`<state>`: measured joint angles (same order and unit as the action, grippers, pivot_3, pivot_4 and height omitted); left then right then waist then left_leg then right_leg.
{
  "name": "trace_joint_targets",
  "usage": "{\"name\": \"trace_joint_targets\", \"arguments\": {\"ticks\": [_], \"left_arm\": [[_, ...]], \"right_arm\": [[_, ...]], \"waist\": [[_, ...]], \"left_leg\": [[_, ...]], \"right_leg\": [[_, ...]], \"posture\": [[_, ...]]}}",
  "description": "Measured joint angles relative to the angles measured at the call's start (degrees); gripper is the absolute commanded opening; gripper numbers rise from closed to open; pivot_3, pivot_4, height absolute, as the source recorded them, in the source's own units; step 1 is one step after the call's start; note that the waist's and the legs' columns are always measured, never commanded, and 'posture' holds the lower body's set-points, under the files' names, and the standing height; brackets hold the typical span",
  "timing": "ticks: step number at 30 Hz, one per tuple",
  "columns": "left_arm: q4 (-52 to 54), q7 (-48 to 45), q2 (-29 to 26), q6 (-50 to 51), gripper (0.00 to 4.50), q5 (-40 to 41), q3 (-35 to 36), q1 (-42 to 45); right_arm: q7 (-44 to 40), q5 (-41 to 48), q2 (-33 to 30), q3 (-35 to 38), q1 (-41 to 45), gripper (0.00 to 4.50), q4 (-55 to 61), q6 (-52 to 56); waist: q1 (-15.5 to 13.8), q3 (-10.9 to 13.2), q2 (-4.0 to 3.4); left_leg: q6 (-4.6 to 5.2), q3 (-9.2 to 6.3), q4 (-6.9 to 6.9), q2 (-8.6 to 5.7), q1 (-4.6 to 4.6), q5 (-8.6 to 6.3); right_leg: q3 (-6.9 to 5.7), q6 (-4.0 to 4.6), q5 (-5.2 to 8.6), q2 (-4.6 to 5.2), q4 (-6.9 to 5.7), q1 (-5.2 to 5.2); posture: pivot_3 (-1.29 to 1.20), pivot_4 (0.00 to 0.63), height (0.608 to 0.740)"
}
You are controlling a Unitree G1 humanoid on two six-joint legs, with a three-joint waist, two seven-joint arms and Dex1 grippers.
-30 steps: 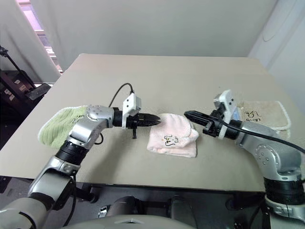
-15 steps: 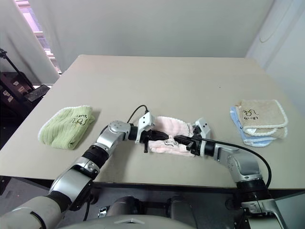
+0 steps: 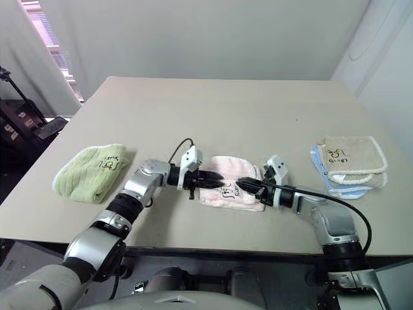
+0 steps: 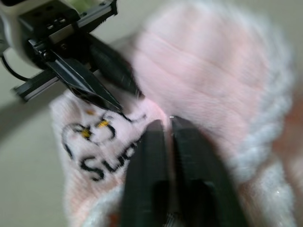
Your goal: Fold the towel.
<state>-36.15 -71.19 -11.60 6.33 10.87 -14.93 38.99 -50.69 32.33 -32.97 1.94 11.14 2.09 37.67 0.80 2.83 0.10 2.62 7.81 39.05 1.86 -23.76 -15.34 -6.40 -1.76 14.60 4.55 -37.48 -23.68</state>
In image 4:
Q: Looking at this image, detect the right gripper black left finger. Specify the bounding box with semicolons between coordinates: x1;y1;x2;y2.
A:
122;119;171;227

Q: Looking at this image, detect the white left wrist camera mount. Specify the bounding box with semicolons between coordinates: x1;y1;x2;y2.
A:
0;0;62;70

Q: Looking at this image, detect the beige towel with white trim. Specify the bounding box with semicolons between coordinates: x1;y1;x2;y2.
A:
272;111;303;171

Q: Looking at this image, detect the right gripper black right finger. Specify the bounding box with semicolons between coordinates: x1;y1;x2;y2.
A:
169;115;247;227

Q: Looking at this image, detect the pink towel with white trim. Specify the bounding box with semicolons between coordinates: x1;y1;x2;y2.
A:
48;0;303;227

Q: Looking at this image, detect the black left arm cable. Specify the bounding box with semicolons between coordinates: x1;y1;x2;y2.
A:
0;54;33;80

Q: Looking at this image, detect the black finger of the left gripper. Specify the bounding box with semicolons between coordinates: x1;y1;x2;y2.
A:
46;51;124;112
89;35;145;100

